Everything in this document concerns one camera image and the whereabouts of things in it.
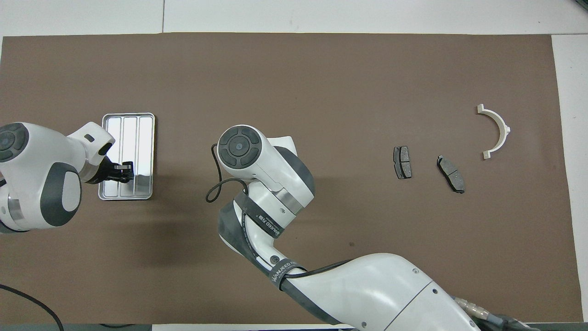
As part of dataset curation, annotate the short grey brake pad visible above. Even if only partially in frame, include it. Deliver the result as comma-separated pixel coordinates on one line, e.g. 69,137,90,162
393,146,413,180

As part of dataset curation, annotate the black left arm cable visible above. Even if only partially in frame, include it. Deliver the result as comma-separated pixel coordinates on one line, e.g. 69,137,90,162
0,284,65,331

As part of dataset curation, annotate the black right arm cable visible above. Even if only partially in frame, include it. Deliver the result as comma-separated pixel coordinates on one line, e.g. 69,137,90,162
205,143,354,281

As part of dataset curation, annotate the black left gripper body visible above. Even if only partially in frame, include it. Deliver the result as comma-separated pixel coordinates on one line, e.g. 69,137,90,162
85,156,121,185

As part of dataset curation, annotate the brown table mat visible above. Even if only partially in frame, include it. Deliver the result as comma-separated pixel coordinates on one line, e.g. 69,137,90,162
0,32,584,325

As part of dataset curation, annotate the long grey brake pad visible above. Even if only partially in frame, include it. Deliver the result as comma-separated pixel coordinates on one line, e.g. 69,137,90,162
436,155,465,194

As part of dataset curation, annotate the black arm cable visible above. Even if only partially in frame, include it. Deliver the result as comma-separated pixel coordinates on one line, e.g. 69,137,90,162
0,284,65,331
205,143,354,281

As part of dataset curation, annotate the white curved plastic bracket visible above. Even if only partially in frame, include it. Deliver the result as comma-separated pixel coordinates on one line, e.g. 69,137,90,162
477,104,511,160

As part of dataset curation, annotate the silver metal tray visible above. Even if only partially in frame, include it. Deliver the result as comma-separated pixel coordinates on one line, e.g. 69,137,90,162
98,113,156,201

